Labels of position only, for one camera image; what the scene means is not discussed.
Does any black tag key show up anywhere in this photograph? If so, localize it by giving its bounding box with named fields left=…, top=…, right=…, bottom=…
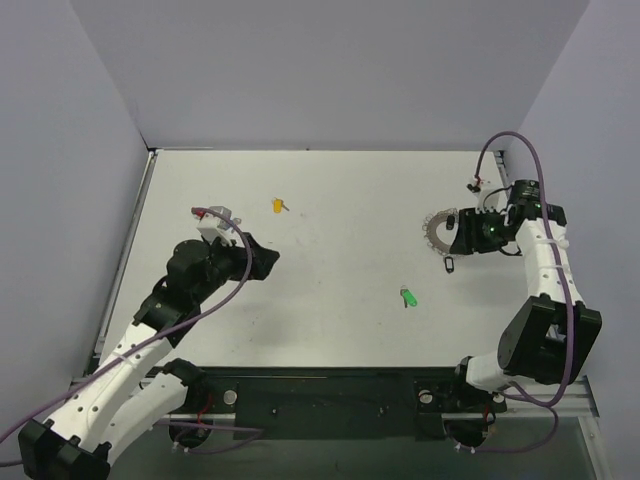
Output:
left=443, top=256, right=455, bottom=274

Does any metal disc with keyrings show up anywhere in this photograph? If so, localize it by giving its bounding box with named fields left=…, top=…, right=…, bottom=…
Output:
left=422, top=208, right=459, bottom=258

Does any green tag key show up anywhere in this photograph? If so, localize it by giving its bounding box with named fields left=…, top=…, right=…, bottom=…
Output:
left=399, top=285, right=418, bottom=308

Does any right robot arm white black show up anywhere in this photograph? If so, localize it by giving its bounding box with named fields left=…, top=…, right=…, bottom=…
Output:
left=446, top=180, right=602, bottom=409

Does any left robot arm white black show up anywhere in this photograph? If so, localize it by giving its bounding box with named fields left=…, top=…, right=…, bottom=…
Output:
left=18, top=234, right=280, bottom=479

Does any yellow tag key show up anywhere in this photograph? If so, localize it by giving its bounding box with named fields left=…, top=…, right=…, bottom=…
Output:
left=272, top=198, right=289, bottom=214

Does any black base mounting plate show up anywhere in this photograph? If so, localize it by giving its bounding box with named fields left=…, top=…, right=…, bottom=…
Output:
left=177, top=367, right=506, bottom=444

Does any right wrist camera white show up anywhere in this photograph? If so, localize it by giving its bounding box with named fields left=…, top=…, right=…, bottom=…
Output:
left=467, top=177, right=504, bottom=213

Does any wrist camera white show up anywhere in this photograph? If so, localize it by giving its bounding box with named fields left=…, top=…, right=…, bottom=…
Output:
left=467, top=177, right=504, bottom=213
left=191, top=206, right=242, bottom=246

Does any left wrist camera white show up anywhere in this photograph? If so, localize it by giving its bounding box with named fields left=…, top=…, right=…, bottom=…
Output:
left=191, top=206, right=242, bottom=246

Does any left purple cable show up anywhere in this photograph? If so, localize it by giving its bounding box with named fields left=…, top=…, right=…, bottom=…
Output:
left=0, top=205, right=266, bottom=456

